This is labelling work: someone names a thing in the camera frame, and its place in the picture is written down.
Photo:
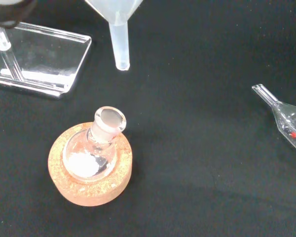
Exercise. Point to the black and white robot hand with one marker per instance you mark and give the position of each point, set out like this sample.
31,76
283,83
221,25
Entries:
7,11

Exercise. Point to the black cloth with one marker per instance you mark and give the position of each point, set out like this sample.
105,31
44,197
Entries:
199,172

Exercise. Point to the clear acrylic funnel stand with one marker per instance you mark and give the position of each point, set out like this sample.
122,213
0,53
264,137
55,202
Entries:
47,56

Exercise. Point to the round-bottom glass flask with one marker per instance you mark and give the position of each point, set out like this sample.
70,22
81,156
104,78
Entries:
88,153

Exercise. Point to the glass weighing funnel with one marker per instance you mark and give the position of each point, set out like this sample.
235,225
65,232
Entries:
286,116

